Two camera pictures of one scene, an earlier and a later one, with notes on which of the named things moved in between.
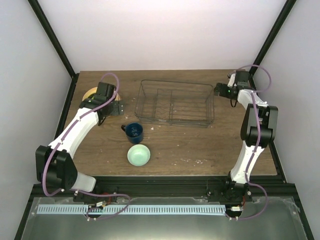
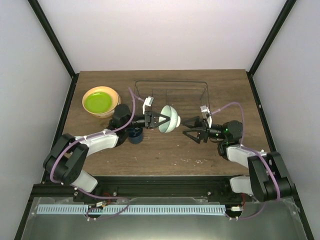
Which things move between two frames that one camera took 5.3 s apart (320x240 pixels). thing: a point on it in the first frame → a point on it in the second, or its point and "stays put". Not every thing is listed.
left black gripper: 118,109 → 150,122
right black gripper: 217,89 → 202,135
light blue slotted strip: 132,209 stays put
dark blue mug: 134,131 stays put
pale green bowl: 138,155 → 174,122
